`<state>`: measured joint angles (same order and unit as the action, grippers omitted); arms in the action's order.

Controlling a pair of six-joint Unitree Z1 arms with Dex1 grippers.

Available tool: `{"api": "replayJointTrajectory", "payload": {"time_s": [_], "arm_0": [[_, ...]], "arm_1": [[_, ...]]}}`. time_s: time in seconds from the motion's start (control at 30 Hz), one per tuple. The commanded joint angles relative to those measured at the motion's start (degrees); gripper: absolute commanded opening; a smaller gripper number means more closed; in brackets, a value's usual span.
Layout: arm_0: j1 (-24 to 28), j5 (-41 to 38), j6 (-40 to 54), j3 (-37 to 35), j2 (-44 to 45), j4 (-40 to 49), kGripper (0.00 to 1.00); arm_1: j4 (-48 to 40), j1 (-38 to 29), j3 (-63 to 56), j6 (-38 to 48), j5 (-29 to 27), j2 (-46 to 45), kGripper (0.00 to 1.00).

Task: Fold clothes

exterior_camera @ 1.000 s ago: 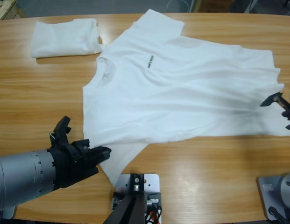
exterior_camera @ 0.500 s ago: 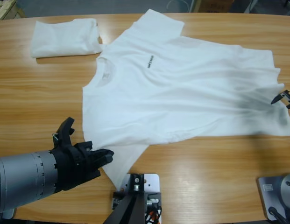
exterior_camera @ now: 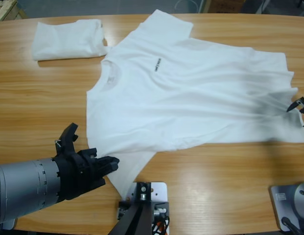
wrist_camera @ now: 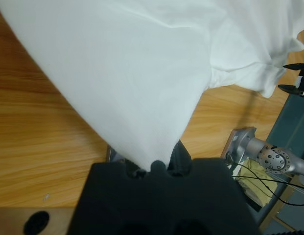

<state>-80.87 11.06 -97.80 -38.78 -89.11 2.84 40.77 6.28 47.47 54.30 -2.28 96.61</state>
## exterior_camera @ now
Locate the black mount clamp bracket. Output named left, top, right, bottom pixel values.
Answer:
left=117, top=200, right=171, bottom=235

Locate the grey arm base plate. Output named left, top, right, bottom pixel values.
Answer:
left=0, top=217, right=18, bottom=231
left=268, top=184, right=304, bottom=232

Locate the brown cardboard box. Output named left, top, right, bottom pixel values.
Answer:
left=210, top=0, right=246, bottom=13

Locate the folded white t-shirt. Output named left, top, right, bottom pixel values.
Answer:
left=31, top=19, right=111, bottom=62

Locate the silver arm base disc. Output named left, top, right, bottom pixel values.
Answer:
left=290, top=181, right=304, bottom=222

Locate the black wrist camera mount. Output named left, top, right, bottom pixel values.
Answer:
left=55, top=122, right=79, bottom=159

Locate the grey metal stand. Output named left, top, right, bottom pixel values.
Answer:
left=254, top=0, right=269, bottom=15

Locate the orange cable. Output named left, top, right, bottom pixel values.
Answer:
left=151, top=219, right=170, bottom=235

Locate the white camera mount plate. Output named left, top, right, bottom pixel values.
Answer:
left=121, top=181, right=168, bottom=204

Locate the dark camera mount post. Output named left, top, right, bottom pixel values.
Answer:
left=110, top=181, right=153, bottom=235

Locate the black base cable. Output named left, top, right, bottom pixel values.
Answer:
left=281, top=216, right=303, bottom=233

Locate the wooden pallet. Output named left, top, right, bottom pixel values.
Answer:
left=0, top=0, right=29, bottom=22

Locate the white t-shirt with black logo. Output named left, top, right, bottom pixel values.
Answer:
left=86, top=9, right=304, bottom=196

